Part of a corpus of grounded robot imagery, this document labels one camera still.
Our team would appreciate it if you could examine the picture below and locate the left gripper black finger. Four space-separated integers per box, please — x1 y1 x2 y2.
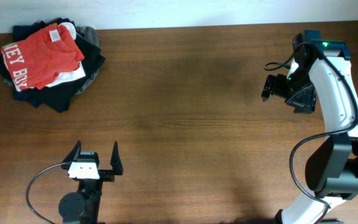
63 140 81 162
110 141 124 175

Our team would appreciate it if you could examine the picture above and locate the orange red t-shirt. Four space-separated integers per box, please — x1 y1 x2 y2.
1 23 85 91

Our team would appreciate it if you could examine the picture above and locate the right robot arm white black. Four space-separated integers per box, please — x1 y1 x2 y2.
261 39 358 223

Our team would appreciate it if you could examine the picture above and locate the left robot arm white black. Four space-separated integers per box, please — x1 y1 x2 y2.
58 141 124 224

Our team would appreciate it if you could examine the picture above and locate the navy folded garment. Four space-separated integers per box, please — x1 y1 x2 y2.
13 89 42 108

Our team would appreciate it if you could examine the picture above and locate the white folded t-shirt green print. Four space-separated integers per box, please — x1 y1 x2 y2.
12 22 87 93

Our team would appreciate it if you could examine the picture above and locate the grey folded garment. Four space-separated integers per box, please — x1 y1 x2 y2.
76 26 100 95

